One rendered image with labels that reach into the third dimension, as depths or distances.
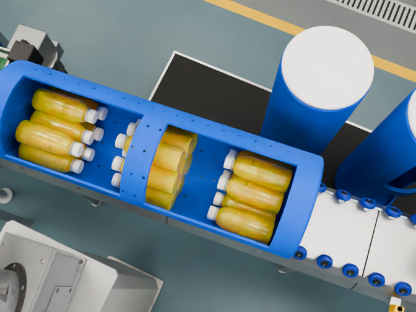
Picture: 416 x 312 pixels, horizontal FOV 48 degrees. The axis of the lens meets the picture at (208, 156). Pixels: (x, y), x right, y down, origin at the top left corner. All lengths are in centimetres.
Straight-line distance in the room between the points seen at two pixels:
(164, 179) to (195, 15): 166
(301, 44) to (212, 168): 47
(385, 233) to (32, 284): 98
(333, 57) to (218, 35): 129
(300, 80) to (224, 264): 117
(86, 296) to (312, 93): 84
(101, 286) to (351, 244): 72
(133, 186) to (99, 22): 175
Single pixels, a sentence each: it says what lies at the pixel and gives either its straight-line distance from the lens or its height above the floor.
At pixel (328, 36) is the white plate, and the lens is 153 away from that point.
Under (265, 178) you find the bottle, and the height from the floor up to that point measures 112.
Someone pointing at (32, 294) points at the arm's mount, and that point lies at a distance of 101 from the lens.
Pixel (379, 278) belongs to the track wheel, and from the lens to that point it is 142.
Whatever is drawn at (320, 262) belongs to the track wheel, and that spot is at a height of 97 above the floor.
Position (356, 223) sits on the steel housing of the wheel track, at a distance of 147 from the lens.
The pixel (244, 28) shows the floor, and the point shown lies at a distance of 272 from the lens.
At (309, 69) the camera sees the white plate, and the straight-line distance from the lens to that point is 147.
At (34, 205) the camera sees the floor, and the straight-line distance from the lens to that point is 253.
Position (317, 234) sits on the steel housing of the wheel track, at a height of 93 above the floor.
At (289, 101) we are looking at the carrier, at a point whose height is 98.
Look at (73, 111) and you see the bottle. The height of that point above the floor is 112.
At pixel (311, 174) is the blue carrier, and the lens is 116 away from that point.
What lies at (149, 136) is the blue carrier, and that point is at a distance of 116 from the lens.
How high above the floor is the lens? 233
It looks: 74 degrees down
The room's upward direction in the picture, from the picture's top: 4 degrees counter-clockwise
